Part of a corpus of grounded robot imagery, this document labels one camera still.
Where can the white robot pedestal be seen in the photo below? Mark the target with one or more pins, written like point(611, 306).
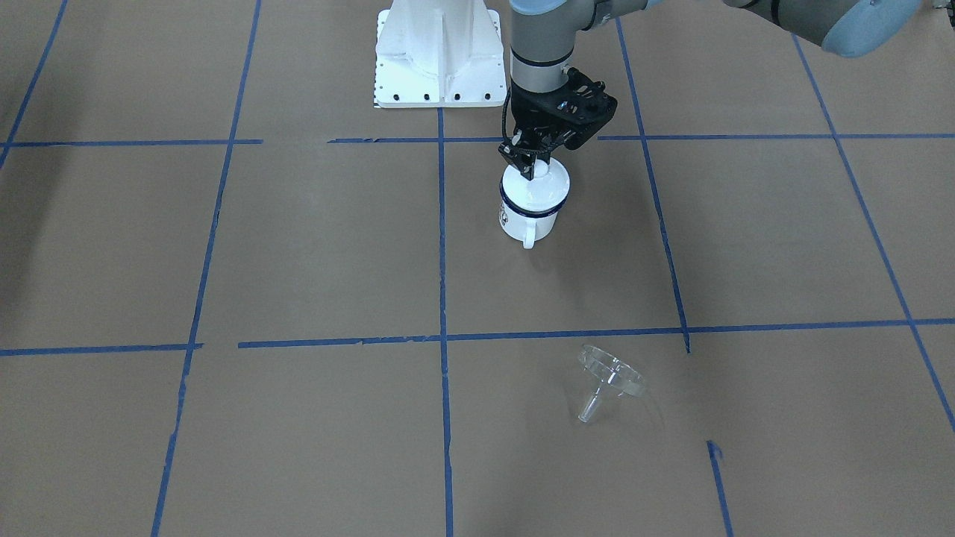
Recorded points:
point(439, 54)

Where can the white enamel mug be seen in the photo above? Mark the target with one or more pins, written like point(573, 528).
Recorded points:
point(529, 208)

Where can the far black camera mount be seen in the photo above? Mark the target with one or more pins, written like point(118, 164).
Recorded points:
point(585, 108)

